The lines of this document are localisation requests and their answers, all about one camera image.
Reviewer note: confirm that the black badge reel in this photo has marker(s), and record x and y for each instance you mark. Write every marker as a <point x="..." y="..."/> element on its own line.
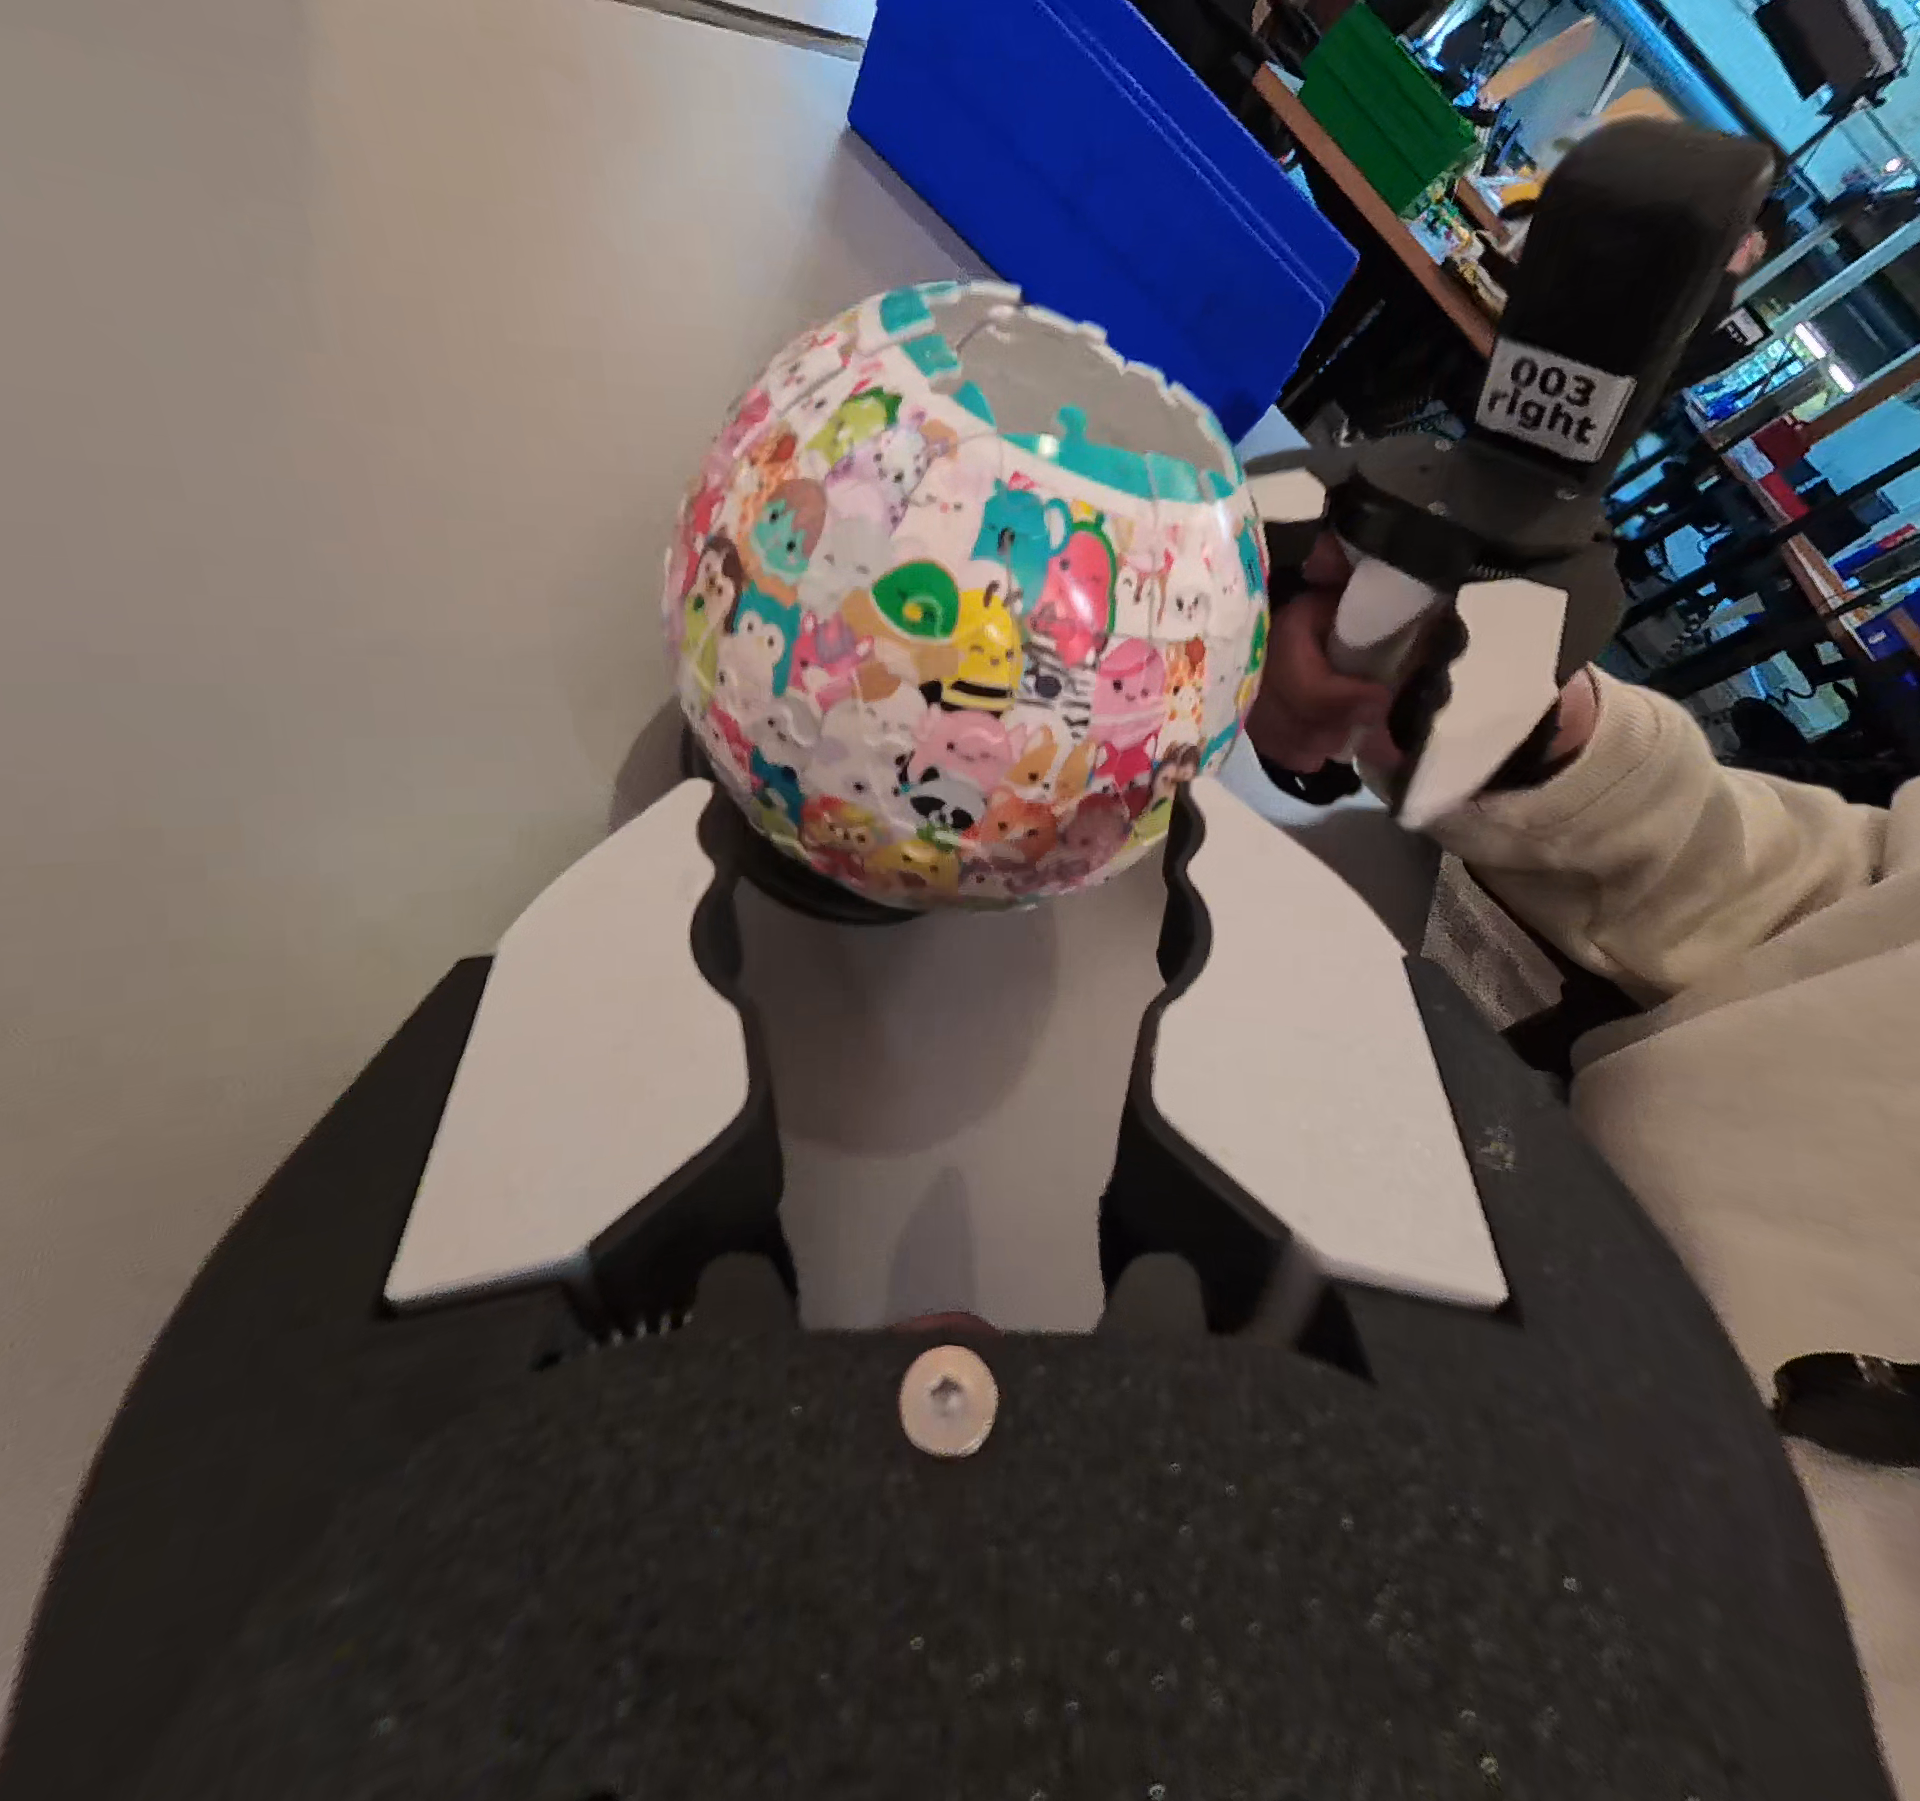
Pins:
<point x="1852" y="1412"/>

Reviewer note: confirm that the colourful puzzle ball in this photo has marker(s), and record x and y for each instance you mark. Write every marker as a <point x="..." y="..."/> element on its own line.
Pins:
<point x="960" y="633"/>

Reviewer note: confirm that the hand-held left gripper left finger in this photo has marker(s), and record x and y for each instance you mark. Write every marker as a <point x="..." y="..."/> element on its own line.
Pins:
<point x="584" y="1081"/>

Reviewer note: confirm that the person's right forearm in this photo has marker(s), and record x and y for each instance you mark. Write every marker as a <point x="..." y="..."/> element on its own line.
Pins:
<point x="1726" y="856"/>

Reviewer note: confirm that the person's right hand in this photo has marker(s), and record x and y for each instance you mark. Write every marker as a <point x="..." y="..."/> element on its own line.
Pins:
<point x="1305" y="708"/>

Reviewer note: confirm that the blue plastic bin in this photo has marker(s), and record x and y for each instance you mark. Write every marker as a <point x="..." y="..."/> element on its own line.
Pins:
<point x="1080" y="152"/>

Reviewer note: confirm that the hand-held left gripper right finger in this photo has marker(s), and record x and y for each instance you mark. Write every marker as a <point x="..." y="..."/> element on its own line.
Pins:
<point x="1320" y="1081"/>

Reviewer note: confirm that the green plastic bin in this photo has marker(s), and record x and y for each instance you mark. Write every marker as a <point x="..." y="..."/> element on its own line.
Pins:
<point x="1389" y="107"/>

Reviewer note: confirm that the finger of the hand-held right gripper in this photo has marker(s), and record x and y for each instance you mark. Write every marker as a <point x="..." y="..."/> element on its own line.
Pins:
<point x="1500" y="676"/>
<point x="1389" y="624"/>

